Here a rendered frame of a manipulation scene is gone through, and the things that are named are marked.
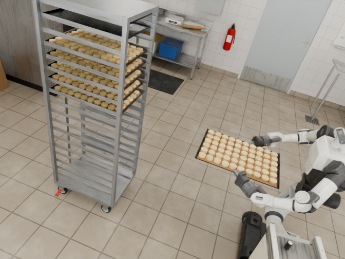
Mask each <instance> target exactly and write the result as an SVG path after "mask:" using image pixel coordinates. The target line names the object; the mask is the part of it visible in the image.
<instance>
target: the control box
mask: <svg viewBox="0 0 345 259"><path fill-rule="evenodd" d="M276 235H277V236H281V237H284V238H288V239H291V240H294V241H298V242H301V243H305V244H309V245H310V241H309V240H305V239H301V238H298V237H294V236H290V235H287V234H283V233H279V232H276Z"/></svg>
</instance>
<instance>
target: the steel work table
mask: <svg viewBox="0 0 345 259"><path fill-rule="evenodd" d="M159 9H162V10H163V13H162V14H161V15H159V16H158V19H157V25H159V26H162V27H166V28H169V29H173V30H176V31H180V32H184V33H187V34H191V35H194V36H198V37H200V38H199V43H198V47H197V51H196V55H195V57H193V56H190V55H187V54H184V53H181V54H180V55H179V56H178V57H177V58H176V59H175V60H172V59H169V58H165V57H162V56H159V50H158V51H156V52H155V53H153V54H152V57H155V58H159V59H162V60H166V61H169V62H172V63H175V64H179V65H182V66H185V67H188V68H192V71H191V75H190V79H191V80H192V78H193V74H194V70H195V66H196V64H197V63H198V62H199V64H198V69H200V65H201V61H202V57H203V53H204V49H205V45H206V41H207V37H208V33H209V31H210V30H211V29H212V25H213V22H210V21H207V20H203V19H200V18H197V17H193V16H189V15H186V14H182V13H178V12H174V11H171V10H167V9H163V8H160V7H159ZM170 14H171V15H175V16H179V17H183V19H184V20H183V23H184V22H188V21H191V22H194V23H196V24H199V25H202V26H204V27H202V28H206V29H201V30H198V29H190V28H183V27H182V26H178V25H174V24H170V23H166V22H165V19H166V18H167V17H168V16H169V15H170ZM141 20H142V21H145V22H149V23H151V22H152V15H150V16H147V17H145V18H143V19H141ZM183 23H182V25H183ZM204 37H205V40H204V44H203V48H202V52H201V56H200V58H198V53H199V49H200V45H201V41H202V38H204Z"/></svg>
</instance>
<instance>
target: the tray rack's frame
mask: <svg viewBox="0 0 345 259"><path fill-rule="evenodd" d="M49 1H52V2H55V3H59V4H62V5H66V6H69V7H72V8H76V9H80V10H83V11H86V12H90V13H93V14H97V15H100V16H103V17H107V18H109V19H113V20H116V21H120V22H123V17H124V16H127V17H130V22H132V21H135V20H137V19H139V18H141V17H144V16H146V15H148V14H150V13H153V12H155V11H157V8H158V6H155V4H152V3H148V2H144V1H141V0H49ZM32 3H33V12H34V20H35V29H36V38H37V46H38V51H39V60H40V68H41V76H42V85H43V93H44V102H45V110H46V119H47V127H48V136H49V144H50V152H51V161H52V169H53V178H54V183H56V184H57V186H58V187H59V189H60V188H61V189H62V190H61V192H64V188H68V189H70V190H72V191H75V192H77V193H79V194H82V195H84V196H86V197H89V198H91V199H93V200H96V201H98V202H100V203H102V204H101V205H102V206H103V210H104V211H107V209H108V207H110V203H111V196H108V195H106V194H104V193H101V192H99V191H96V190H94V189H92V188H89V187H87V186H85V185H82V184H80V183H78V182H75V181H73V180H70V179H68V178H66V177H63V176H61V175H60V176H59V177H58V169H57V162H56V153H55V143H54V133H53V124H52V114H51V105H50V95H49V85H48V76H47V66H46V56H45V46H44V37H43V27H42V17H41V8H40V0H32ZM82 154H84V155H87V156H89V157H92V158H94V159H97V160H99V161H102V162H104V163H107V164H109V165H112V166H113V163H111V162H108V161H106V160H103V159H100V158H98V157H95V156H93V155H90V154H87V153H86V152H85V151H83V150H82ZM77 159H78V160H81V161H83V162H86V163H88V164H91V165H94V166H95V167H98V168H101V169H103V170H106V171H108V172H111V173H112V172H113V169H112V168H109V167H107V166H105V165H102V164H100V163H97V162H95V161H92V160H90V159H87V158H85V157H82V156H79V157H78V158H77ZM69 163H71V159H69ZM71 164H73V165H76V166H78V167H81V168H83V169H86V170H88V171H90V172H93V173H95V174H98V175H100V176H103V177H105V178H108V179H110V180H112V176H110V175H108V174H105V173H103V172H100V171H98V170H96V169H93V168H91V167H88V166H86V165H83V164H81V163H79V162H76V161H74V162H73V163H71ZM118 168H119V169H118V173H117V175H118V177H117V183H118V184H117V186H116V189H117V191H116V196H117V197H116V198H115V205H116V203H117V202H118V200H119V199H120V197H121V196H122V194H123V193H124V191H125V190H126V188H127V187H128V185H129V184H130V182H131V181H132V179H133V178H134V176H135V175H134V174H133V173H132V171H131V170H128V169H125V168H123V167H121V166H118ZM67 169H69V170H71V171H74V172H76V173H79V174H81V175H83V176H86V177H88V178H91V179H93V180H96V181H98V182H100V183H103V184H105V185H107V186H110V187H112V183H110V182H108V181H105V180H102V179H100V178H97V177H95V176H93V175H90V174H88V173H85V172H83V171H80V170H78V169H76V168H73V167H71V166H69V167H68V168H67ZM63 174H65V175H68V176H70V177H73V178H75V179H77V180H80V181H82V182H84V183H87V184H89V185H91V186H94V187H96V188H99V189H101V190H103V191H106V192H108V193H111V190H110V189H108V188H105V187H103V186H100V185H98V184H96V183H93V182H91V181H89V180H86V179H84V178H81V177H79V176H76V175H74V174H71V173H69V172H66V171H64V172H63Z"/></svg>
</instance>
